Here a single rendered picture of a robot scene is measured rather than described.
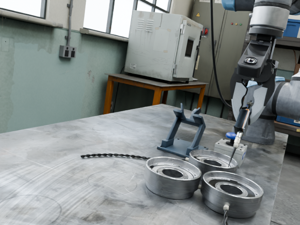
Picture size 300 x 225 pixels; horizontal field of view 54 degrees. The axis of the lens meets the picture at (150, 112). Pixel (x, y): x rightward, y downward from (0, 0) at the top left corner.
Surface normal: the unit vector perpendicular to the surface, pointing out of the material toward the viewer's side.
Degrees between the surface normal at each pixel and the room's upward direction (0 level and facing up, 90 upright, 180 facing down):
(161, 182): 90
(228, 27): 90
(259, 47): 32
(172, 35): 90
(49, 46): 90
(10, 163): 0
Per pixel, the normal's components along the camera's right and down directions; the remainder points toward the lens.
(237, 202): -0.09, 0.18
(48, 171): 0.16, -0.97
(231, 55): -0.45, 0.11
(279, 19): 0.25, 0.23
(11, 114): 0.88, 0.23
